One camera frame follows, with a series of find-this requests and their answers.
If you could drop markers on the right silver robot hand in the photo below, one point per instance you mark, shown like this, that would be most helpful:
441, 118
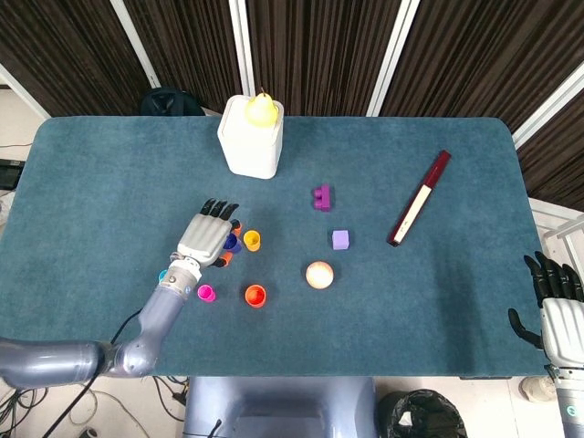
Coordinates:
563, 328

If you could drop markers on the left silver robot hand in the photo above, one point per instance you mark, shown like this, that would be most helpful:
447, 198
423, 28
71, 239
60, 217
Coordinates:
205, 235

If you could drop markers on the dark blue plastic cup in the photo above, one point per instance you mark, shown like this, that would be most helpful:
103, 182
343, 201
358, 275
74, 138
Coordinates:
233, 244

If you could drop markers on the yellow plastic cup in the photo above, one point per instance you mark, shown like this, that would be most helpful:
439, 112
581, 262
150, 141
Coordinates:
252, 239

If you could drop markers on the pink plastic cup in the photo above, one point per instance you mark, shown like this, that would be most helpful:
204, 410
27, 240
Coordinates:
206, 292

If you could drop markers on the cyan plastic cup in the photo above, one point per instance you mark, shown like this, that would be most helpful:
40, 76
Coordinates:
162, 275

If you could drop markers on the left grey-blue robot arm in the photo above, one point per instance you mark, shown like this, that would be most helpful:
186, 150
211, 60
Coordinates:
155, 315

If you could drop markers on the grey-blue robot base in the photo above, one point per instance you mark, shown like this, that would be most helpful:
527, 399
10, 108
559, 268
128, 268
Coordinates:
283, 406

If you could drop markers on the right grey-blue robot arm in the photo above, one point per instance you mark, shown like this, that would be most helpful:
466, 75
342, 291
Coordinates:
572, 410

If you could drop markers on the white shoe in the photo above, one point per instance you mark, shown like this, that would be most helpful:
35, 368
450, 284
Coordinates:
531, 388

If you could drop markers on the orange plastic cup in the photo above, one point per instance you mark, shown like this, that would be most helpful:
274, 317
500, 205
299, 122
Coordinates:
255, 295

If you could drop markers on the white square container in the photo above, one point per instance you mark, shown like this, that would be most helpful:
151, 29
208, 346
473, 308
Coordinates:
251, 146

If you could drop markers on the white metal rack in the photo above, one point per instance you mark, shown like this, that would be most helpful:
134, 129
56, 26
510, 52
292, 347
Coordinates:
563, 226

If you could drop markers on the peach foam ball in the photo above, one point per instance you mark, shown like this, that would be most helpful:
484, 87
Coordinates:
319, 275

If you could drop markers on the purple toy brick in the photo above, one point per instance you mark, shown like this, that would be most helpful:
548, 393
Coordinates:
323, 198

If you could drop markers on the yellow toy pear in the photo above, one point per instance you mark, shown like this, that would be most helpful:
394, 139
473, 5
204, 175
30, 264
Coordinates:
261, 111

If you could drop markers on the lilac foam cube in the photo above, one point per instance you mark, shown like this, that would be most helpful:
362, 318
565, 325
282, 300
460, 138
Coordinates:
341, 240

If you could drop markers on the black backpack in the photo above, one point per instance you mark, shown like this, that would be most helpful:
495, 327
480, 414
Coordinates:
169, 102

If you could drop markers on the teal table cloth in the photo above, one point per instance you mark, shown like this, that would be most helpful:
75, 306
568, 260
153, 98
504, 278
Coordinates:
410, 310

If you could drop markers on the black trash bag bin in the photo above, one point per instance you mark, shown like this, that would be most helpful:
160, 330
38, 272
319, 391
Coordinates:
420, 415

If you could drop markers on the dark red long box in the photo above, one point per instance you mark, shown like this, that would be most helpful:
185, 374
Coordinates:
420, 198

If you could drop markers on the black floor device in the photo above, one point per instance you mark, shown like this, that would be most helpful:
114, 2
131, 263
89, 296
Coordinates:
9, 173

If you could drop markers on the white partition frame post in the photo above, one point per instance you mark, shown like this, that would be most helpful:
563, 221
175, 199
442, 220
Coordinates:
242, 45
547, 109
392, 59
137, 45
23, 91

